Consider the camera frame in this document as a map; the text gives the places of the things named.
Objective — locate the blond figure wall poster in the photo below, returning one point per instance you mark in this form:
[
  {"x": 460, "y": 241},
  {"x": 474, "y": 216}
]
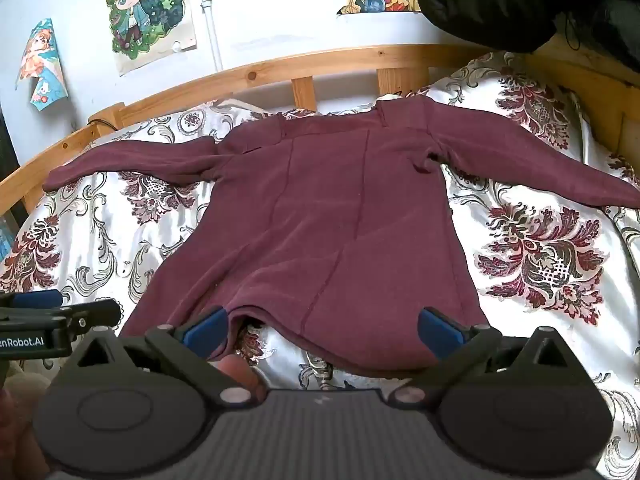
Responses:
[{"x": 145, "y": 15}]

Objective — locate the person's left hand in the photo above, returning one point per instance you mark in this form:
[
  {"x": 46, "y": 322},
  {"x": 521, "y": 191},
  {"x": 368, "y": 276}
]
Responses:
[{"x": 17, "y": 410}]

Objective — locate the orange-haired figure wall poster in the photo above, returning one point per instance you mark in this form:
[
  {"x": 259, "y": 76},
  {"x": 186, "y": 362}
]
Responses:
[{"x": 42, "y": 65}]

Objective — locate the black dark cloth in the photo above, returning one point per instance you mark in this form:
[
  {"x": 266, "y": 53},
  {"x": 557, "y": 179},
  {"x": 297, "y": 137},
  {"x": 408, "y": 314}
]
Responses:
[{"x": 500, "y": 0}]

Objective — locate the floral white bedspread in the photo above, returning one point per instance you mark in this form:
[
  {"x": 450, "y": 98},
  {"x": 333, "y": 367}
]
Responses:
[{"x": 540, "y": 240}]

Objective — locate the wooden bed frame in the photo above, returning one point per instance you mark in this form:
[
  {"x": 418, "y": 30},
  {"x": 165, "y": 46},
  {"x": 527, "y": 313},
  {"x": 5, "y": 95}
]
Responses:
[{"x": 325, "y": 60}]

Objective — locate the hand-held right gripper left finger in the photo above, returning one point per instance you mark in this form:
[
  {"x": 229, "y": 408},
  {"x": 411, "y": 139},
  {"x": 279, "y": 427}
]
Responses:
[{"x": 206, "y": 332}]

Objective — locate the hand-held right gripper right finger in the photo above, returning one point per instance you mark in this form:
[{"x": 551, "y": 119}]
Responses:
[{"x": 440, "y": 332}]

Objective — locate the maroon long-sleeved sweater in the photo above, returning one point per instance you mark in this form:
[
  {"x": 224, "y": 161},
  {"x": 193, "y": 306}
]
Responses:
[{"x": 325, "y": 210}]

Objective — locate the white wall pipe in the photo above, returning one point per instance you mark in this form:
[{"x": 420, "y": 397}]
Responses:
[{"x": 210, "y": 15}]

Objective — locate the person's bare knee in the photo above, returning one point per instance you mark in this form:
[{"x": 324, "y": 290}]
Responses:
[{"x": 242, "y": 377}]

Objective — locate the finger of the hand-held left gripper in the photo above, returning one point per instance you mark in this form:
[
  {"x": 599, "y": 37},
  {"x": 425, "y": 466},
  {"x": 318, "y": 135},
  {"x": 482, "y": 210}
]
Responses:
[
  {"x": 97, "y": 316},
  {"x": 35, "y": 298}
]

